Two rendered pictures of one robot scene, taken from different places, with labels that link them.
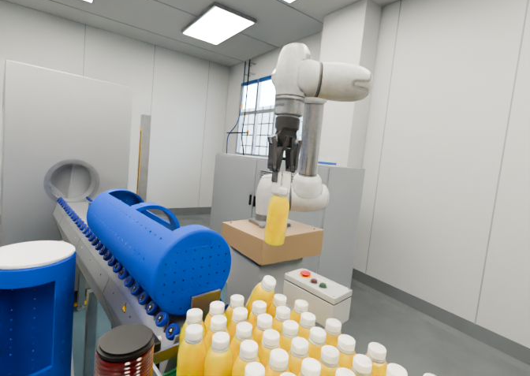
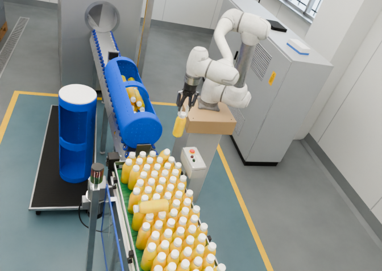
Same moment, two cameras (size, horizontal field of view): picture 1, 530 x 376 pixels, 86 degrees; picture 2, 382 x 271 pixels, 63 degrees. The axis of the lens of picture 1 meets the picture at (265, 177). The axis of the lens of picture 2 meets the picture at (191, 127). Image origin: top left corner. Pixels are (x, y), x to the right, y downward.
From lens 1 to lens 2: 124 cm
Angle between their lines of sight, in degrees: 33
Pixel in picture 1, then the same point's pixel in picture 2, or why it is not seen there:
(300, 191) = (228, 94)
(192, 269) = (140, 132)
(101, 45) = not seen: outside the picture
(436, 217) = not seen: outside the picture
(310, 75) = (200, 70)
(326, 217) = (277, 99)
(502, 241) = not seen: outside the picture
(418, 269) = (354, 157)
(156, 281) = (123, 134)
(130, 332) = (99, 165)
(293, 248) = (210, 128)
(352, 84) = (221, 80)
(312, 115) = (244, 51)
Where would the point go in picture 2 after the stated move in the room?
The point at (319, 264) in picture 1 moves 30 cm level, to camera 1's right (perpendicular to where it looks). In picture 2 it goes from (260, 129) to (286, 140)
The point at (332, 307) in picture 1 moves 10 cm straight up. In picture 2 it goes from (191, 171) to (195, 159)
